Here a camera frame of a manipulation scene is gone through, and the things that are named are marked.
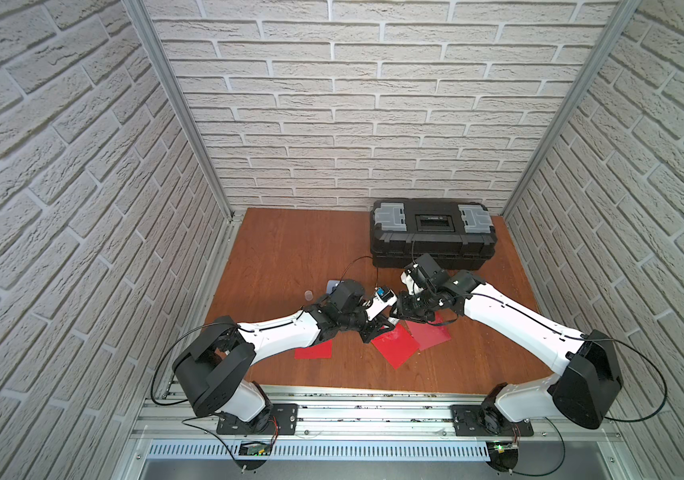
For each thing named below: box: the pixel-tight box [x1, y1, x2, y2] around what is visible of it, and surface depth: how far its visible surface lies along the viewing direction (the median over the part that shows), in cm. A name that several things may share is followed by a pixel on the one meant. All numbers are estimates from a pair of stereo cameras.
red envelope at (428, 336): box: [406, 312, 452, 351], surface depth 91 cm
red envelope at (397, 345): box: [371, 321, 420, 369], surface depth 89 cm
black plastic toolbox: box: [370, 198, 498, 271], surface depth 96 cm
